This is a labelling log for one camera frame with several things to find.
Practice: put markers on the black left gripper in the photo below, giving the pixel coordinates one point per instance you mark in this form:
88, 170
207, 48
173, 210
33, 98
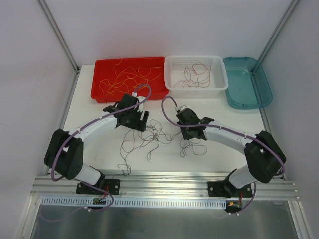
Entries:
137, 122

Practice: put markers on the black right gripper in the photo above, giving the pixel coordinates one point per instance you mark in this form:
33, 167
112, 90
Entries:
189, 134

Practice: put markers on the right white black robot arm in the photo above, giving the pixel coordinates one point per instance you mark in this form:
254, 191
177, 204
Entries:
262, 158

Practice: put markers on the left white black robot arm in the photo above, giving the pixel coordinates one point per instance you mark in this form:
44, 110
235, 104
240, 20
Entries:
65, 153

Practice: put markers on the white perforated plastic basket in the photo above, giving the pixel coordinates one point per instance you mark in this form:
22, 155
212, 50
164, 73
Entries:
195, 76

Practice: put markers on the red plastic tray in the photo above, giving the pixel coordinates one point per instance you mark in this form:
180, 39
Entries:
114, 77

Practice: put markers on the teal transparent plastic tray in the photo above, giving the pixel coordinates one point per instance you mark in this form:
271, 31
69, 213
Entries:
248, 87

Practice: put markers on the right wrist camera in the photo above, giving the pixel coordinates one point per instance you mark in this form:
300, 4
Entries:
181, 108

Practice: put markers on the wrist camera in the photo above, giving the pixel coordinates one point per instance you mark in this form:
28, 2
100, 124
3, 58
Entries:
139, 98
181, 108

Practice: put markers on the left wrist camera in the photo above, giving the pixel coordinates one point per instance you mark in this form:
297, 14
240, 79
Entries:
139, 98

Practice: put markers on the aluminium extrusion rail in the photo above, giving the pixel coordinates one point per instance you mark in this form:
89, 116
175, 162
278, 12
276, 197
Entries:
188, 185

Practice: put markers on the white slotted cable duct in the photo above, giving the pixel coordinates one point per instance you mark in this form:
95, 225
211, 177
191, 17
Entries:
135, 202

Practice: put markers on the right aluminium frame post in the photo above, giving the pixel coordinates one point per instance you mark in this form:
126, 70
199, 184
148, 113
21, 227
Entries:
278, 29

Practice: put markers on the aluminium frame post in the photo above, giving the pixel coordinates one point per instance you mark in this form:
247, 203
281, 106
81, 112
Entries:
57, 32
278, 29

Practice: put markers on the left aluminium frame post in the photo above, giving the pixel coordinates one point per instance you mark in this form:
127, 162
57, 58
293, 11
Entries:
57, 32

